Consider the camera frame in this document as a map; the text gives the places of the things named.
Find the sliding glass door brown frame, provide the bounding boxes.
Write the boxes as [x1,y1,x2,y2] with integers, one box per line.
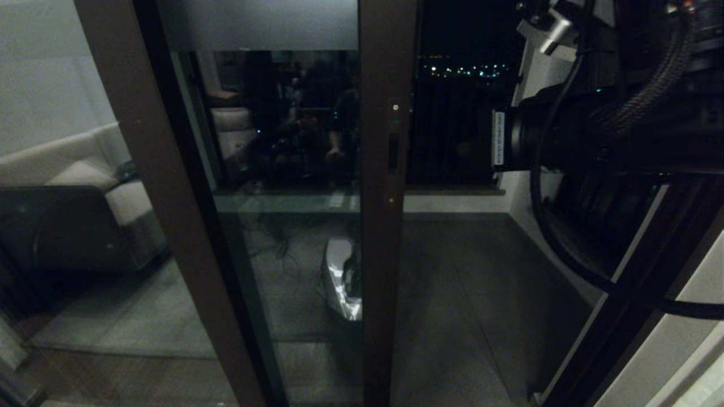
[158,0,422,407]

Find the long grey stone sill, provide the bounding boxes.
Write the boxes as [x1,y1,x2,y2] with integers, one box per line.
[403,185,506,198]

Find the dark brown door jamb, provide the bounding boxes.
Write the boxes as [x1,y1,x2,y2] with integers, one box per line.
[540,170,724,407]

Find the fixed glass door panel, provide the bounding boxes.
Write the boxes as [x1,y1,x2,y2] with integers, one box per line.
[0,0,290,407]

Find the grey floor rug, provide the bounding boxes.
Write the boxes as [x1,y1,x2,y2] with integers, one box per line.
[25,257,218,362]

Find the light grey sofa cushion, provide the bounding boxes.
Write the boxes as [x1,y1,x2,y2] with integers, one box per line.
[48,161,122,194]

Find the light grey sofa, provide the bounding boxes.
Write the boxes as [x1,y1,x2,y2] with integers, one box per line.
[0,124,171,278]

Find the smooth black right arm cable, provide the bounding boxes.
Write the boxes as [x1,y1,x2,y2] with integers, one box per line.
[529,48,724,321]

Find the braided black right arm hose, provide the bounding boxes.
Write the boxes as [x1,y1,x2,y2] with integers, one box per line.
[588,8,705,133]

